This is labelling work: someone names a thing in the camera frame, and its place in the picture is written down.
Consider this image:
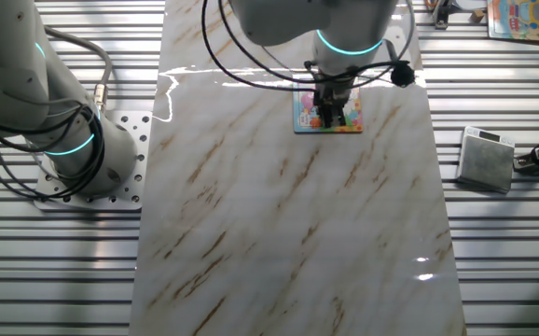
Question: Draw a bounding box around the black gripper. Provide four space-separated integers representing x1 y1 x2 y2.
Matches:
312 77 352 130

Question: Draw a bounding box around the colourful fairy puzzle board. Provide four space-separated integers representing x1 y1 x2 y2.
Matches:
292 77 364 135

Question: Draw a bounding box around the car picture puzzle board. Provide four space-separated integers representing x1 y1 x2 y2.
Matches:
486 0 539 43

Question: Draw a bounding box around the silver digital scale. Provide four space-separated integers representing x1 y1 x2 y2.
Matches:
454 125 517 195

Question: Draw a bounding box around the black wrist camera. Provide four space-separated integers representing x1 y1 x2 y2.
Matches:
389 62 417 90

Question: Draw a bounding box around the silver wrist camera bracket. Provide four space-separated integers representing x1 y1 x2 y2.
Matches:
380 37 401 66

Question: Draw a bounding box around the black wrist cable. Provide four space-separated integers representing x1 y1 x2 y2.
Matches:
200 0 416 93
217 0 368 85

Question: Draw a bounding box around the black metal bracket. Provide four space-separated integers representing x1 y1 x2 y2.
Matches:
432 0 453 31

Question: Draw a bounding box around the silver perforated base plate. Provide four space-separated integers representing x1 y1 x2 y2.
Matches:
34 109 154 211

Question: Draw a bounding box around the thick grey base cable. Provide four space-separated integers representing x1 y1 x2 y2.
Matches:
43 25 115 116

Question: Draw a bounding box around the black base cable bundle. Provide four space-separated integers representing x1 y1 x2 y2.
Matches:
0 102 107 202

